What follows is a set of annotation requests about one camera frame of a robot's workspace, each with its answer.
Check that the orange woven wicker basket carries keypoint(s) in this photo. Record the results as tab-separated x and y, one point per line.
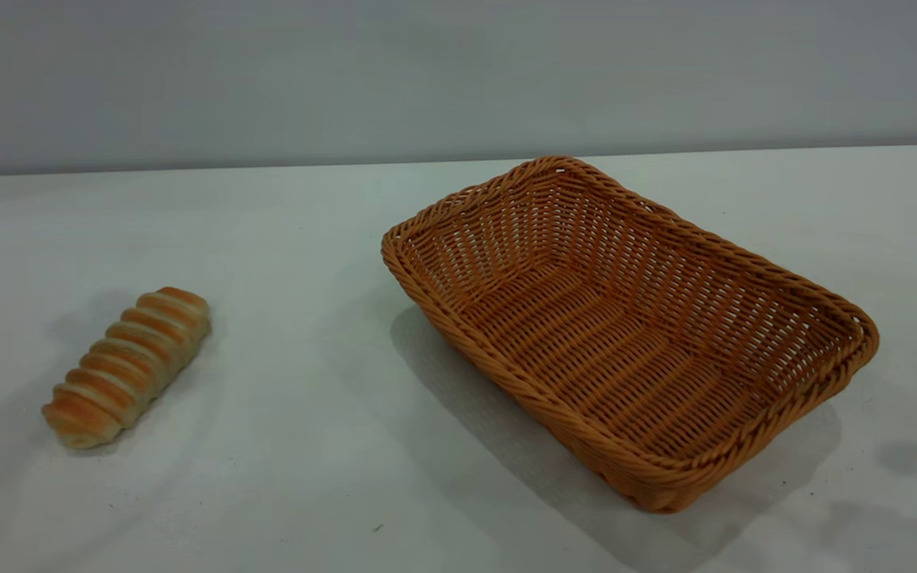
610	342

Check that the ridged golden bread roll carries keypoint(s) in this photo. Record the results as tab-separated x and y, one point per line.
128	366

